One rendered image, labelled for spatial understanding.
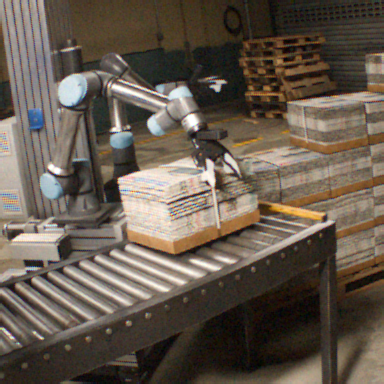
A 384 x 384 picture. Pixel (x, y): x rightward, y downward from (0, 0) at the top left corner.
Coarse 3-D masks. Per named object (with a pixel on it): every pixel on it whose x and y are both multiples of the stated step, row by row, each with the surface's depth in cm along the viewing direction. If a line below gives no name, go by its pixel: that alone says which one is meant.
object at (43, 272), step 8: (128, 240) 217; (104, 248) 212; (112, 248) 211; (120, 248) 212; (80, 256) 206; (88, 256) 205; (56, 264) 201; (64, 264) 200; (72, 264) 201; (32, 272) 195; (40, 272) 194; (48, 272) 195; (8, 280) 190; (16, 280) 189; (24, 280) 189; (8, 288) 186; (32, 288) 191
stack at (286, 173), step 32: (256, 160) 300; (288, 160) 292; (320, 160) 291; (352, 160) 299; (256, 192) 282; (288, 192) 288; (320, 192) 295; (352, 192) 305; (352, 224) 307; (352, 256) 312; (224, 320) 315; (256, 320) 297
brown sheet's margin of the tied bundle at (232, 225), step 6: (258, 210) 214; (240, 216) 209; (246, 216) 211; (252, 216) 212; (258, 216) 214; (228, 222) 206; (234, 222) 208; (240, 222) 209; (246, 222) 211; (252, 222) 213; (228, 228) 206; (234, 228) 208
